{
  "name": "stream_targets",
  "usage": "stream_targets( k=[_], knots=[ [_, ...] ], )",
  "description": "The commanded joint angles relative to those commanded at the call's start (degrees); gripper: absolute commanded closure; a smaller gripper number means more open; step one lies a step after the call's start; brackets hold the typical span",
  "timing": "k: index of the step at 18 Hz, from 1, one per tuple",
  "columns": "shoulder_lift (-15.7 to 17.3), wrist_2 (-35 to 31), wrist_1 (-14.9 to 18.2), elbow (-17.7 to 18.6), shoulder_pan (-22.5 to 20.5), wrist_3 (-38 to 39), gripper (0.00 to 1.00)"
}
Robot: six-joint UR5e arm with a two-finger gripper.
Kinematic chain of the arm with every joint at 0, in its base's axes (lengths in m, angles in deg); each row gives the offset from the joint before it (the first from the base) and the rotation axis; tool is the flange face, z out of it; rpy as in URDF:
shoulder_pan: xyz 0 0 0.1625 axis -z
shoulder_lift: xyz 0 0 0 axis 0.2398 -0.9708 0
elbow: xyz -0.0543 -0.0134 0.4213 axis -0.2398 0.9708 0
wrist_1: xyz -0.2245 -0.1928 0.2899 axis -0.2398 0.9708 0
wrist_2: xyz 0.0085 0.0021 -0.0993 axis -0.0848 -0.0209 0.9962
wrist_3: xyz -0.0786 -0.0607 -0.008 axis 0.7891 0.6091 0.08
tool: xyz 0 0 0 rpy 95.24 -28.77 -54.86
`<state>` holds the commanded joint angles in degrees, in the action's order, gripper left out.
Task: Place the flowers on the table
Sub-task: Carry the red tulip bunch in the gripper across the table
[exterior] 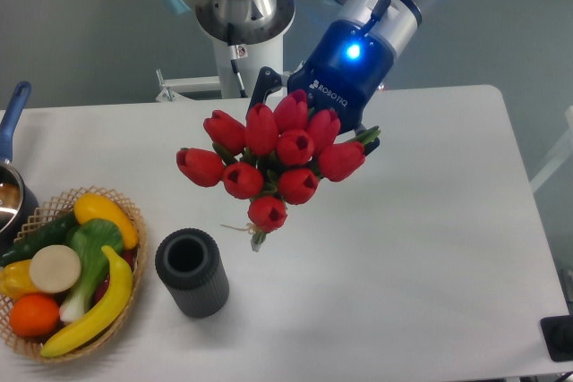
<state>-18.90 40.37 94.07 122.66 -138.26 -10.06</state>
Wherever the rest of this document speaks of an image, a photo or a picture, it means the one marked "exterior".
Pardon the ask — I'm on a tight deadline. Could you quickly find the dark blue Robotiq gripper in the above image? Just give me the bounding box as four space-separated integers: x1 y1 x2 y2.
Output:
245 20 394 156

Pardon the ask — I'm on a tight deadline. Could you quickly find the woven wicker basket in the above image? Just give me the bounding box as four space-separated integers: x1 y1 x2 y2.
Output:
1 186 148 363

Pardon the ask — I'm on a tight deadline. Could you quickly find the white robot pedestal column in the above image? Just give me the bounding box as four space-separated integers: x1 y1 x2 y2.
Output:
211 36 284 98

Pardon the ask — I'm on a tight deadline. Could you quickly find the beige round mushroom cap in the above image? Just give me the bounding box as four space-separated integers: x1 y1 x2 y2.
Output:
29 245 81 293

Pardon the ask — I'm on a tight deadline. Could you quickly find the dark grey ribbed vase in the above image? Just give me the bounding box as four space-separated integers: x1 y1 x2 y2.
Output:
155 228 229 318

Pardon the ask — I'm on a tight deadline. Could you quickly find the yellow bell pepper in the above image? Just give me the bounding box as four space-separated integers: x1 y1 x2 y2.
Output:
1 259 40 301

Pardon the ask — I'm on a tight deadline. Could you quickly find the green bok choy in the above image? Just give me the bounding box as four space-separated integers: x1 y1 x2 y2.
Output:
59 218 124 325

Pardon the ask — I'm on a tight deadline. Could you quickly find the orange fruit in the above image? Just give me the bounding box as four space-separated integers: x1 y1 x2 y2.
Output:
9 293 60 337

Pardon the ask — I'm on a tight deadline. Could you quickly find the blue handled saucepan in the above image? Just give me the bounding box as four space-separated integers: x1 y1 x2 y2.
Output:
1 81 38 254

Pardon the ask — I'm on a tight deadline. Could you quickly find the green cucumber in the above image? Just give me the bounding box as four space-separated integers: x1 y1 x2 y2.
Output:
1 212 79 267

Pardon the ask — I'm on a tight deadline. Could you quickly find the yellow banana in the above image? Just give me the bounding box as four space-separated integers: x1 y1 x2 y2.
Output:
39 245 133 359

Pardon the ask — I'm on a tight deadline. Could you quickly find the white metal frame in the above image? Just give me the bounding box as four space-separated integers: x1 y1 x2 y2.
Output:
530 106 572 193

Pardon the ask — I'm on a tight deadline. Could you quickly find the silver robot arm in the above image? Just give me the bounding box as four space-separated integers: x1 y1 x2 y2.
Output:
159 0 436 138

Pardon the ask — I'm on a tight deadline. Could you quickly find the black device at edge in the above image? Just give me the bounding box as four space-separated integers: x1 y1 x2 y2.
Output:
540 315 573 362

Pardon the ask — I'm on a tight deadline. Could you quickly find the red tulip bouquet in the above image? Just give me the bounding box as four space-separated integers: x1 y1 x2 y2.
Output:
176 89 367 250

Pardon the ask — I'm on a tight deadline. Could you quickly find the red fruit under banana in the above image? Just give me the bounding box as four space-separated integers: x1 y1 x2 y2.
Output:
92 250 135 305

